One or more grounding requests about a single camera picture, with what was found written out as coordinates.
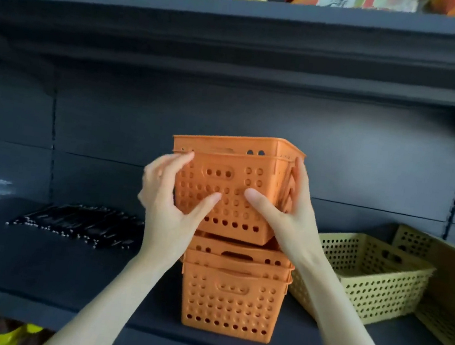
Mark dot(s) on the person's left hand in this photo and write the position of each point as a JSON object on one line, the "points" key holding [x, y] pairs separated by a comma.
{"points": [[162, 220]]}

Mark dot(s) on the person's right hand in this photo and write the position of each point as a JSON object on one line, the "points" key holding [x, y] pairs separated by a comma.
{"points": [[296, 233]]}

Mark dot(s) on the person's right thumb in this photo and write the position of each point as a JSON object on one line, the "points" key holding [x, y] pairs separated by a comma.
{"points": [[262, 206]]}

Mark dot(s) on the person's left thumb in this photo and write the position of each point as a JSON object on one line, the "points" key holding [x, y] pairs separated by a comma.
{"points": [[203, 211]]}

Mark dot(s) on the orange perforated plastic basket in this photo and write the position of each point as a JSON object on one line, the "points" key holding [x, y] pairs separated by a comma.
{"points": [[209, 247], [229, 304], [230, 179]]}

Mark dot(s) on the person's left forearm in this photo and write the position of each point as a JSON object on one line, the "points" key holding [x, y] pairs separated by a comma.
{"points": [[109, 309]]}

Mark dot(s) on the person's right forearm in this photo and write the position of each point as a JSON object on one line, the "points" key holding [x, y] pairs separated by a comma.
{"points": [[344, 332]]}

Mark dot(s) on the pile of black pens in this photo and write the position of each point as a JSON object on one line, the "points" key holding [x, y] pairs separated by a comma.
{"points": [[87, 225]]}

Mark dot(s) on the yellow-green perforated plastic basket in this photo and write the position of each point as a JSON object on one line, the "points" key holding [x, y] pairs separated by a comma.
{"points": [[454, 275], [376, 277]]}

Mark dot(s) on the dark grey metal shelf unit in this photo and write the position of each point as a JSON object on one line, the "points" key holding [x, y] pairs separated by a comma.
{"points": [[244, 47]]}

